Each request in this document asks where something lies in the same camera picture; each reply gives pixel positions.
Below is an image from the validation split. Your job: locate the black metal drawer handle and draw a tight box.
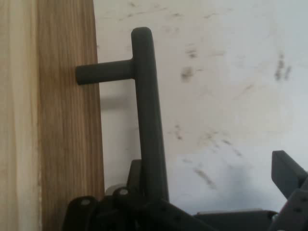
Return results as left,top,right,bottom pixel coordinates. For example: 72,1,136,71
75,26,170,202

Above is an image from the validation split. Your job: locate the wooden cabinet door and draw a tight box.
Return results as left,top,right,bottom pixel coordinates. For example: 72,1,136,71
36,0,106,231

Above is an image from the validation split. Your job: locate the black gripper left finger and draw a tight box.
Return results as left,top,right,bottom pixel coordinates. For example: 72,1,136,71
62,158,208,231

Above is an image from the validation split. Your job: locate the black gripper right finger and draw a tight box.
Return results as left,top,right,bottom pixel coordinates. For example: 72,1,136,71
269,150,308,231

